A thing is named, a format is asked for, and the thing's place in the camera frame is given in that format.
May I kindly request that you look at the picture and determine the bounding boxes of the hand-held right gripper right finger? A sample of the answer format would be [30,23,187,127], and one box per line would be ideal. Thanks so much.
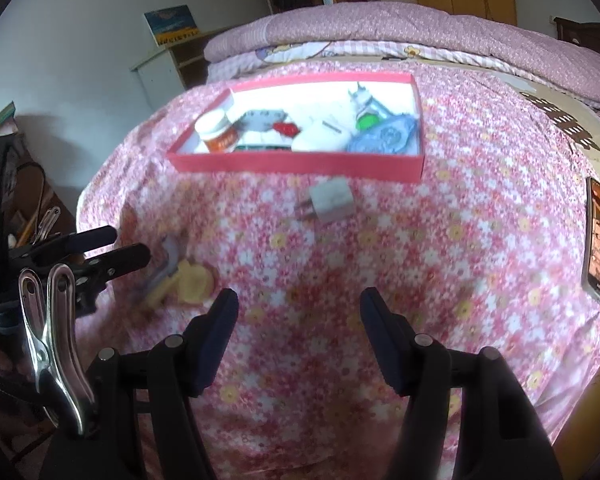
[360,287,563,480]

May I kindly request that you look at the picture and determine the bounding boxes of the blue transparent oval case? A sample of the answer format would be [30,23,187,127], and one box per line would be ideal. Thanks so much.
[347,114,420,155]

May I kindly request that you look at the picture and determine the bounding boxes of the white plastic device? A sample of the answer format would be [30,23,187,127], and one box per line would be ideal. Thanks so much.
[290,114,357,154]

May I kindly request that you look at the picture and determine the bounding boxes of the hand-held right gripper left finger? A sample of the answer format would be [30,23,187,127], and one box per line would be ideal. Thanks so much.
[96,287,240,480]

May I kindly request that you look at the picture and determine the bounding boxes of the white jar orange label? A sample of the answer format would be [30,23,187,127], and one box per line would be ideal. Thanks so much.
[194,111,242,155]

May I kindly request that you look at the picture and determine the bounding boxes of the pink quilt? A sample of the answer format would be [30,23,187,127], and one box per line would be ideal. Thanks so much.
[203,1,600,107]

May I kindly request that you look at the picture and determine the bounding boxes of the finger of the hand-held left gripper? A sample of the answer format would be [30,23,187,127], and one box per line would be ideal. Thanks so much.
[10,225,119,264]
[80,243,152,286]

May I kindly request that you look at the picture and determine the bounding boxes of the pink shallow box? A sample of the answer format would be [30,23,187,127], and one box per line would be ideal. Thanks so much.
[166,72,426,184]

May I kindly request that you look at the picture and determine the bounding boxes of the grey curved plastic piece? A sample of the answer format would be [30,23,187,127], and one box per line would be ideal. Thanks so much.
[139,233,184,302]

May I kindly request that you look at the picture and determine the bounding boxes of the dark wooden headboard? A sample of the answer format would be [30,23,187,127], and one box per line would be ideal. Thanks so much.
[553,16,600,69]

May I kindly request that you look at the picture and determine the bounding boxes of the white charger plug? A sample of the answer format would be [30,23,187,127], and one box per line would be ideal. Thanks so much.
[293,177,355,224]

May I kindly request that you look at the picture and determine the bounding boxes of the white shelf unit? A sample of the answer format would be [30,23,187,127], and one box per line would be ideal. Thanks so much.
[129,27,241,111]

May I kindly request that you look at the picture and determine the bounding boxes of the pink floral bedsheet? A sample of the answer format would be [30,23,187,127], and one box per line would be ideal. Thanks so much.
[74,62,600,480]

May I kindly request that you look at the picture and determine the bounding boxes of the person's left hand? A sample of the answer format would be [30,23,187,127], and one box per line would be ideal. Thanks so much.
[0,347,34,384]

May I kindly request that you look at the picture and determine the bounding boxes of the grey building plate red brick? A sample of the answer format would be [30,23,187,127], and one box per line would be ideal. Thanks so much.
[237,108,301,137]

